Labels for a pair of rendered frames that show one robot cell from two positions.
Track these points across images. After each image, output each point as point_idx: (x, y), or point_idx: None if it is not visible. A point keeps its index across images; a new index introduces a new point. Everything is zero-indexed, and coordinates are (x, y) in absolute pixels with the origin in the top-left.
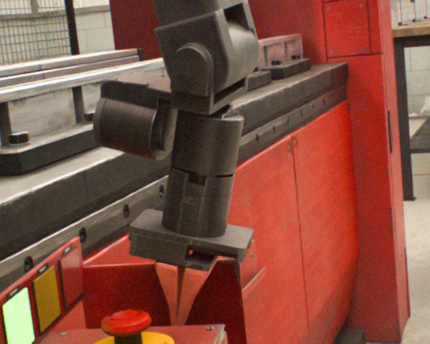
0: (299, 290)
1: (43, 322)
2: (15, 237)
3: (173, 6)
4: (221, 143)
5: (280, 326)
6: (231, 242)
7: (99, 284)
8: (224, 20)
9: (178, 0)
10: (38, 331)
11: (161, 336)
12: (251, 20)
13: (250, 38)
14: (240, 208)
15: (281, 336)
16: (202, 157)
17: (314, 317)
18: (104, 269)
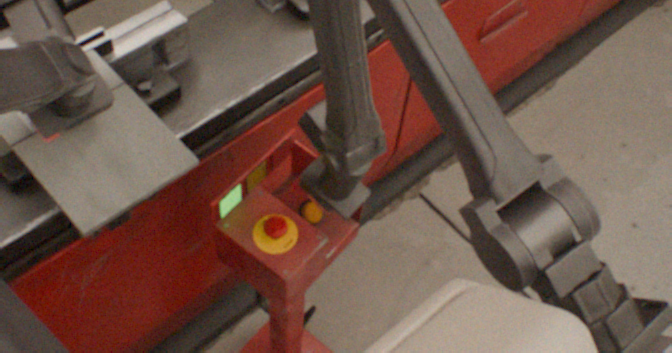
0: None
1: (249, 189)
2: (272, 95)
3: (331, 134)
4: (348, 180)
5: (536, 31)
6: (345, 209)
7: (300, 152)
8: (354, 155)
9: (333, 135)
10: (245, 193)
11: (294, 231)
12: (384, 140)
13: (378, 150)
14: None
15: (534, 37)
16: (337, 179)
17: (593, 4)
18: (303, 149)
